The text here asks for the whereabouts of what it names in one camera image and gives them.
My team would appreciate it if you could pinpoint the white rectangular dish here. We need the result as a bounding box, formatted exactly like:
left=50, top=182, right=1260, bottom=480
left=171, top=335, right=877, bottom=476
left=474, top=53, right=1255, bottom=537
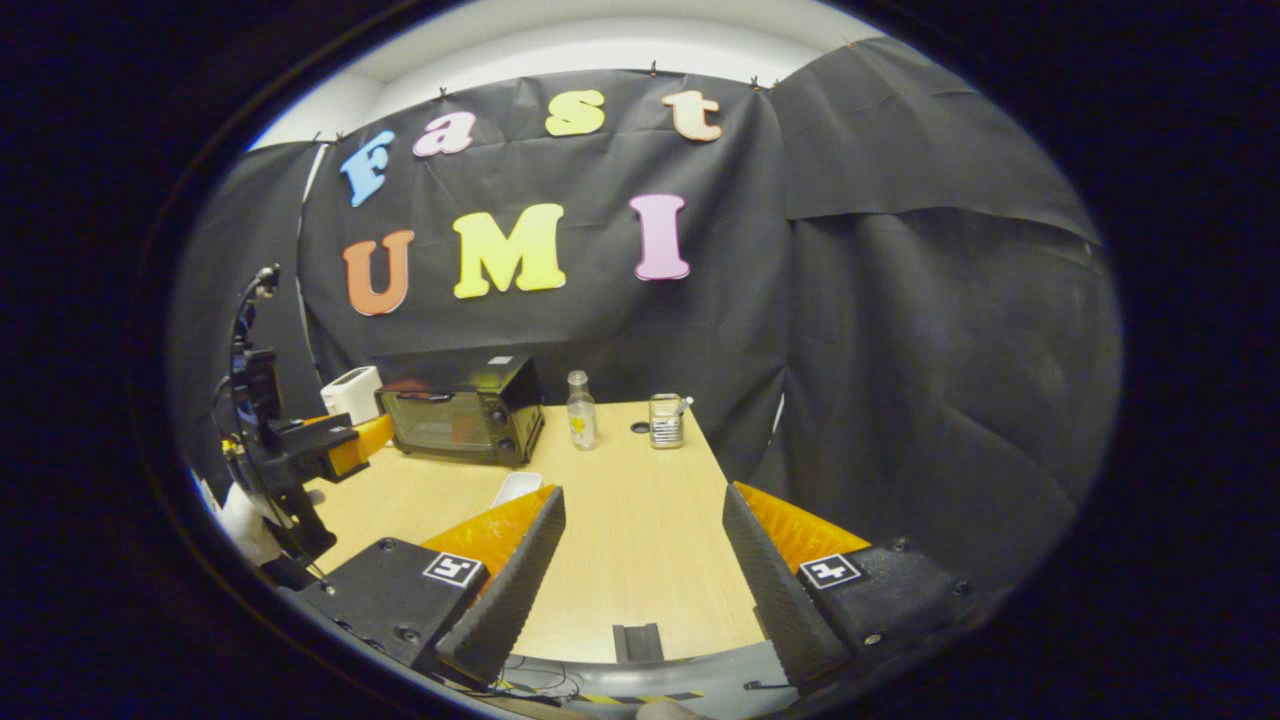
left=492, top=471, right=546, bottom=508

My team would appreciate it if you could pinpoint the clear glass bottle yellow label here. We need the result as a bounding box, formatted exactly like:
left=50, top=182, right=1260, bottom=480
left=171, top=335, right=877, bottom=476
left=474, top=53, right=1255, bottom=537
left=566, top=370, right=599, bottom=452

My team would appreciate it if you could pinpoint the white toaster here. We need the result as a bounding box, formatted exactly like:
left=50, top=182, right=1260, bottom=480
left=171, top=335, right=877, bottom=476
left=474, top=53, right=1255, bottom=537
left=320, top=366, right=384, bottom=426

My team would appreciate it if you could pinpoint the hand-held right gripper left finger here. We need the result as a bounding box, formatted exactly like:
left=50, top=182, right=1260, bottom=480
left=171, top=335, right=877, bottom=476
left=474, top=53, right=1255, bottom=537
left=285, top=485, right=568, bottom=691

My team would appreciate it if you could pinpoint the black electric oven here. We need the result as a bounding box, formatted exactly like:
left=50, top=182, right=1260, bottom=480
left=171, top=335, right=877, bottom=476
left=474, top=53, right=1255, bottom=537
left=376, top=355, right=547, bottom=468

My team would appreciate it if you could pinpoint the yellow black striped tape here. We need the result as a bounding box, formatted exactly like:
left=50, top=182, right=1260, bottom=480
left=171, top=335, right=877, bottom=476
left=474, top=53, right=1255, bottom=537
left=575, top=688, right=706, bottom=704

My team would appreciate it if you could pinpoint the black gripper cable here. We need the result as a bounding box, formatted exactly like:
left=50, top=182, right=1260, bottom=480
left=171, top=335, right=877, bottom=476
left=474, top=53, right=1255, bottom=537
left=210, top=265, right=283, bottom=471

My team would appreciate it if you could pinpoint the metal mesh holder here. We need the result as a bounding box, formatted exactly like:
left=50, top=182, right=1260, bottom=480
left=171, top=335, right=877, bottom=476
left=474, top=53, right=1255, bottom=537
left=648, top=393, right=686, bottom=450

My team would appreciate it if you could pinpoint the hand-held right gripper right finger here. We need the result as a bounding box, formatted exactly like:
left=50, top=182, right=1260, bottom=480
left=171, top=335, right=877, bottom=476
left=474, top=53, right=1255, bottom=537
left=722, top=481, right=986, bottom=691

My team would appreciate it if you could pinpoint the black table edge bracket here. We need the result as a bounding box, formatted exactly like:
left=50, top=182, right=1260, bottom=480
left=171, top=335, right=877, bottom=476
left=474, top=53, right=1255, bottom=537
left=612, top=622, right=666, bottom=664

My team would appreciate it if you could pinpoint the black floor cable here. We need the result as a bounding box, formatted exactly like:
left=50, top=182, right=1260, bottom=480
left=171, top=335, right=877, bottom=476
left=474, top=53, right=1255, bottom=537
left=495, top=655, right=586, bottom=706

